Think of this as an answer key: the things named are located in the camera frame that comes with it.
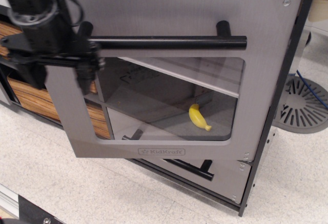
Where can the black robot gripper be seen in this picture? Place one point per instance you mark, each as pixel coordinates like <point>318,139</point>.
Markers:
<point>53,33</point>

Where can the black oven door handle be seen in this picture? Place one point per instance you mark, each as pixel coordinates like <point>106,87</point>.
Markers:
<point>222,41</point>

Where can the grey toy oven door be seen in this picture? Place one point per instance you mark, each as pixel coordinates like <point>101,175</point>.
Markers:
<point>166,80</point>

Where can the white oven shelf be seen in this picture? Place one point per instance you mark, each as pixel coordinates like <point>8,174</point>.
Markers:
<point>220,74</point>

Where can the lower wood-pattern storage bin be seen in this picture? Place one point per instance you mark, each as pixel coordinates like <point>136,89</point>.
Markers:
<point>40,102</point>

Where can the wood-pattern storage bin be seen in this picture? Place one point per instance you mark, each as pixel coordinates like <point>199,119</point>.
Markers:
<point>40,102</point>
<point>8,29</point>

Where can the upper wood-pattern storage bin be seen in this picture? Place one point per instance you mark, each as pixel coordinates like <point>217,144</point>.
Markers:
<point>8,29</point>

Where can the black plate with screw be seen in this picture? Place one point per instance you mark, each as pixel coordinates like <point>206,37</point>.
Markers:
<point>31,213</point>

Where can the yellow toy banana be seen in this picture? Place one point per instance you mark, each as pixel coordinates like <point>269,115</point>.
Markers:
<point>197,118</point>

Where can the grey lower drawer front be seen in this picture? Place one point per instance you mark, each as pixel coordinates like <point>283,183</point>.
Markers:
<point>230,176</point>

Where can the grey slotted round base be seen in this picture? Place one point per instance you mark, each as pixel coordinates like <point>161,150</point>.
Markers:
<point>302,107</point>

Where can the black drawer handle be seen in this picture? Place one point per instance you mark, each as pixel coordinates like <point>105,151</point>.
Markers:
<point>202,172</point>

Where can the black toy kitchen frame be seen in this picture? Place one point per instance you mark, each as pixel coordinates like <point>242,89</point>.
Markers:
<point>287,80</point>

